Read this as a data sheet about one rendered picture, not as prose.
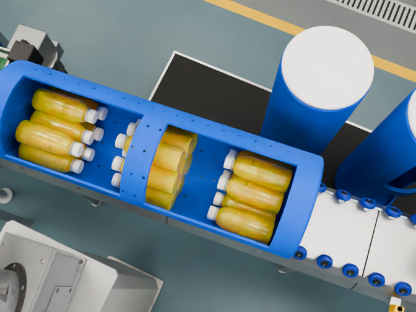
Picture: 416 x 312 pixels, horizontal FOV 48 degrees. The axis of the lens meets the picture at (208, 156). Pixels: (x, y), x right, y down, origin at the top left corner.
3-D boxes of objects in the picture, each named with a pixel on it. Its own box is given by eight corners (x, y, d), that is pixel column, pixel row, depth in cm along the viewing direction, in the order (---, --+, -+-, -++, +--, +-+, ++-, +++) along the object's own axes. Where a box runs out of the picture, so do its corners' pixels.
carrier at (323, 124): (317, 179, 222) (314, 122, 230) (377, 111, 138) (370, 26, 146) (257, 178, 223) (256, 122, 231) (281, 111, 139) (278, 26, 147)
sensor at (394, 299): (397, 314, 135) (403, 316, 130) (387, 311, 135) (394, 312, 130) (403, 288, 137) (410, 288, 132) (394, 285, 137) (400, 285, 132)
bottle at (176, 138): (190, 156, 133) (135, 138, 135) (195, 134, 131) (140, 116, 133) (184, 163, 127) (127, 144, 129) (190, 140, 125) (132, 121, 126)
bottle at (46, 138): (28, 114, 132) (82, 133, 130) (28, 134, 136) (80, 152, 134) (13, 125, 126) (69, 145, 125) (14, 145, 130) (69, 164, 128)
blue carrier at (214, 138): (283, 264, 134) (301, 254, 107) (8, 166, 143) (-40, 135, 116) (310, 173, 142) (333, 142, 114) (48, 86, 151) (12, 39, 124)
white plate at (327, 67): (377, 109, 137) (376, 110, 138) (370, 25, 145) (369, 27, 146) (283, 108, 138) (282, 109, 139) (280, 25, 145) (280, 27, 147)
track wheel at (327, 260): (335, 262, 130) (335, 257, 132) (319, 256, 131) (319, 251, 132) (329, 272, 133) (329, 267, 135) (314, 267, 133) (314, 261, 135)
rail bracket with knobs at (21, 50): (35, 83, 157) (23, 69, 147) (15, 77, 157) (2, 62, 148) (47, 57, 159) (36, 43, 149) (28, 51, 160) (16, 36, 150)
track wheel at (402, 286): (415, 290, 128) (414, 284, 129) (398, 284, 128) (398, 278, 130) (407, 299, 131) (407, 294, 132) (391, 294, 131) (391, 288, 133)
